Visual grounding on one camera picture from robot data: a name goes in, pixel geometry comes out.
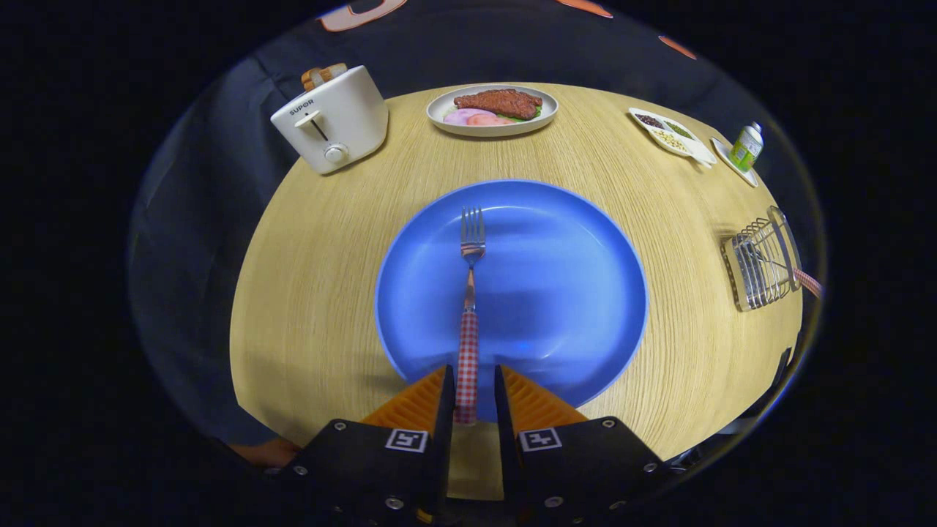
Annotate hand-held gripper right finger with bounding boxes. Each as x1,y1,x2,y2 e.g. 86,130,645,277
494,364,671,527

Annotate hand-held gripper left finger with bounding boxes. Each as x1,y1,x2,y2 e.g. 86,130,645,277
275,364,456,527

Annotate red checked handle fork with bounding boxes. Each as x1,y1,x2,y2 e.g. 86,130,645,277
454,206,488,425

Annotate red checked handle spoon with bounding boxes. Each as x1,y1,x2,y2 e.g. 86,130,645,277
747,249,825,299

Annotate blue round plate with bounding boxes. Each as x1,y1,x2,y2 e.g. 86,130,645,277
374,179,649,425

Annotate pink ham slices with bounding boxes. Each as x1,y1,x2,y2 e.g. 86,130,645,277
444,108,517,127

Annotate white oval food plate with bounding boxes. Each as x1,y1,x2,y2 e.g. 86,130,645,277
426,83,559,138

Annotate brown meat steak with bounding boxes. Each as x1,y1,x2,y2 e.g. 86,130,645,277
453,88,544,122

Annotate white toaster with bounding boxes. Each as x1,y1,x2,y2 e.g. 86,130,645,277
270,64,389,176

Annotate white divided dish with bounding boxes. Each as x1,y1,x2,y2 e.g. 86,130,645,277
628,107,718,168

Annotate white square tray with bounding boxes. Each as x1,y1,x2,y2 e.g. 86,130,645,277
710,137,760,189

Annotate silver bottle green label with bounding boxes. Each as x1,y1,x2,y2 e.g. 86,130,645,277
730,122,765,173

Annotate toasted bread slice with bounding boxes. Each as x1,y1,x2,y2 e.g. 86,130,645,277
301,62,348,92

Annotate metal wire basket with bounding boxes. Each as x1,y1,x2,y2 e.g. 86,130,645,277
720,206,803,313

